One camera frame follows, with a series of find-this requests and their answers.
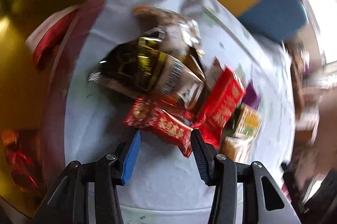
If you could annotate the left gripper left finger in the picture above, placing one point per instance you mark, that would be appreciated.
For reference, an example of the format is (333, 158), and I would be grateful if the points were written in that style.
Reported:
(67, 200)

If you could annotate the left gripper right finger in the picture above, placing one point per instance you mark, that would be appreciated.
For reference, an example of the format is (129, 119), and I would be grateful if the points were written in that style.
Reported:
(263, 200)

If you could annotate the green cracker packet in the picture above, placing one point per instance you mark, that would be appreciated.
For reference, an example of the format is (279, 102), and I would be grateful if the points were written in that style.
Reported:
(244, 123)

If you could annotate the purple snack packet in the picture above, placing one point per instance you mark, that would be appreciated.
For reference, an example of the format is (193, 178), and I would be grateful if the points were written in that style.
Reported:
(251, 97)

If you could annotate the large red snack packet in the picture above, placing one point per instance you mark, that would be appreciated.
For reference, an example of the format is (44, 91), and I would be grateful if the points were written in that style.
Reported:
(225, 96)

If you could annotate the small red snack packet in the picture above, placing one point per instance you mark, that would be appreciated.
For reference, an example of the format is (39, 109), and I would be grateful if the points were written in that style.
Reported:
(170, 123)

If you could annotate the black brown foil snack bag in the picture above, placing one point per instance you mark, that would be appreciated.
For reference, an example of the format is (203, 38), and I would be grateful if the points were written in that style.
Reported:
(138, 67)

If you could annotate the white red snack packet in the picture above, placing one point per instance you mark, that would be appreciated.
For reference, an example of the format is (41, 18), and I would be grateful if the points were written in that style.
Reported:
(49, 33)

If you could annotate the orange seed packet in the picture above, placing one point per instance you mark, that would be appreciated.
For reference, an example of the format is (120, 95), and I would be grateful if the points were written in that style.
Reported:
(180, 32)

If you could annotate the clear orange pastry packet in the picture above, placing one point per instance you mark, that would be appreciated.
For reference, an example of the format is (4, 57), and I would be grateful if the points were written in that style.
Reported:
(237, 149)

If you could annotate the gold tin box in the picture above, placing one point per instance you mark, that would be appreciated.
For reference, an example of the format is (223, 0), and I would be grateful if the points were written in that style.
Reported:
(33, 100)

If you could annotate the window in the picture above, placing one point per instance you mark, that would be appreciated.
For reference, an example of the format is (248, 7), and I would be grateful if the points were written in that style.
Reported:
(324, 12)

